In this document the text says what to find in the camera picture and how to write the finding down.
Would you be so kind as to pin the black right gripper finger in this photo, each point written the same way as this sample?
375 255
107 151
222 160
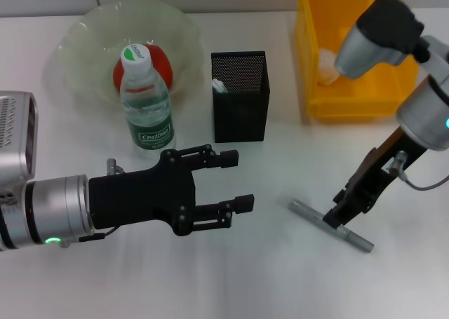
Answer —
342 212

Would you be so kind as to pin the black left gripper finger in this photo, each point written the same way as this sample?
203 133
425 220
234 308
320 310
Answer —
221 157
228 208

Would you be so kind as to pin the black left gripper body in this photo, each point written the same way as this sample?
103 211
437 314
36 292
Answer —
140 200

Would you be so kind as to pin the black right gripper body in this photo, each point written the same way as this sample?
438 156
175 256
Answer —
382 171

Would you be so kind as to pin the grey marker pen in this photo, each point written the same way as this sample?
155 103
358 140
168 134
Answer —
308 214

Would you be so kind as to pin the mint green utility knife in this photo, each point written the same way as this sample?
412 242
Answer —
219 86

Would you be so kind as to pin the clear green-label water bottle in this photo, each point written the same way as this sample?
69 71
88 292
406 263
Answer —
147 122

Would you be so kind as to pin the red-orange orange fruit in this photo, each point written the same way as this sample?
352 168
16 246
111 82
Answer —
163 70

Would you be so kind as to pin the white paper ball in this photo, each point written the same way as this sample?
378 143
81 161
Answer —
326 70

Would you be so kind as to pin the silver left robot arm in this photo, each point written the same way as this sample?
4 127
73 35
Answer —
49 210

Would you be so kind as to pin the black mesh pen holder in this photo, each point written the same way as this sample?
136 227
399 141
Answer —
242 115

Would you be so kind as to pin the pale green glass fruit plate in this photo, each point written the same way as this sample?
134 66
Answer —
87 35

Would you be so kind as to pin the yellow plastic bin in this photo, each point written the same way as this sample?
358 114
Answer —
368 94

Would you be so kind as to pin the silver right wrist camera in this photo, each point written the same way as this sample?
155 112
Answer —
379 35

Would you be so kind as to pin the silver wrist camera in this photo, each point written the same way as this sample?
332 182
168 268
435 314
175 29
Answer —
379 35
17 133

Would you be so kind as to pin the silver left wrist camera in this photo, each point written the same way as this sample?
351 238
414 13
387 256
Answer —
17 133

